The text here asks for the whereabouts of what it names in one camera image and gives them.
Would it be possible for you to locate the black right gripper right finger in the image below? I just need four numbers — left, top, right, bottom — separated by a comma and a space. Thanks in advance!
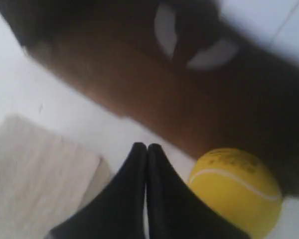
147, 143, 249, 239

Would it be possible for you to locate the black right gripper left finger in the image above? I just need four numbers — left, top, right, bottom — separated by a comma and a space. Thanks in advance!
47, 142, 147, 239

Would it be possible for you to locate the wooden cube block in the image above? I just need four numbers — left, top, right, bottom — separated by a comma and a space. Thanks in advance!
0, 115, 112, 239

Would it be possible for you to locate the printed cardboard box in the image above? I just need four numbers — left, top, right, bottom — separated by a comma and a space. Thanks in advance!
0, 0, 299, 196

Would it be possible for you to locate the yellow tennis ball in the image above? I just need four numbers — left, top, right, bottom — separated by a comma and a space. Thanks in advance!
188, 148, 283, 239

